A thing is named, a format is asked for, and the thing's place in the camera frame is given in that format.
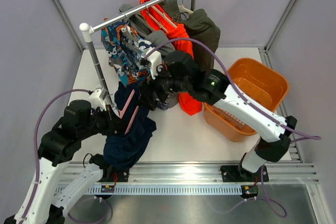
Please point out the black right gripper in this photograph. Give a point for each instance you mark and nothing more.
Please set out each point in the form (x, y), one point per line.
(146, 89)

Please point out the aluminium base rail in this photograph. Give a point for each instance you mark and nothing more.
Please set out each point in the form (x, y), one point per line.
(187, 178)

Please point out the grey shorts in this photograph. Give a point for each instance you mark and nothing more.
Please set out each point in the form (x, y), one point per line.
(156, 38)

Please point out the silver clothes rack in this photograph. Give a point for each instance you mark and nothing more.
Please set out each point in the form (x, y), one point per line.
(87, 32)

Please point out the white hanger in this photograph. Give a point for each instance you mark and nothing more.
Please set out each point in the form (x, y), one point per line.
(184, 9)

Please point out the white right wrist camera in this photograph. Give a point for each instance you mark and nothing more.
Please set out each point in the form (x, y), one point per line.
(151, 59)

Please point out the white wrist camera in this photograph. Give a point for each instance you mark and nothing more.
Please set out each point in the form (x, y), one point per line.
(98, 98)
(151, 59)

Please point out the patterned blue orange shorts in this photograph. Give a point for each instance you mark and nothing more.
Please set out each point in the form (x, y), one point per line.
(125, 49)

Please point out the orange plastic basket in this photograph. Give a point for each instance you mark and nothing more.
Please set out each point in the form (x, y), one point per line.
(260, 85)

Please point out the grey hanger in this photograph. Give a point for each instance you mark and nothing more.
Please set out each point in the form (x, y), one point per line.
(139, 24)

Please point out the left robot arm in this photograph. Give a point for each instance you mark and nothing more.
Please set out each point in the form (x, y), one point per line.
(57, 148)

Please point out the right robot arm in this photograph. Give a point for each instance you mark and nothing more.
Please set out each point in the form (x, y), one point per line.
(179, 73)

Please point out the navy blue shorts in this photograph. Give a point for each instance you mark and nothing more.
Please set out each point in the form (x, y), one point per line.
(125, 149)

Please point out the olive green shorts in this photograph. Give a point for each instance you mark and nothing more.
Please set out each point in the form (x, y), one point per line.
(198, 26)

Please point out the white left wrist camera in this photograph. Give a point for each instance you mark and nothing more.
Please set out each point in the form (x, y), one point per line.
(98, 98)

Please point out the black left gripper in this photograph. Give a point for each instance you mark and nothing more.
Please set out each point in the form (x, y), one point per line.
(114, 124)

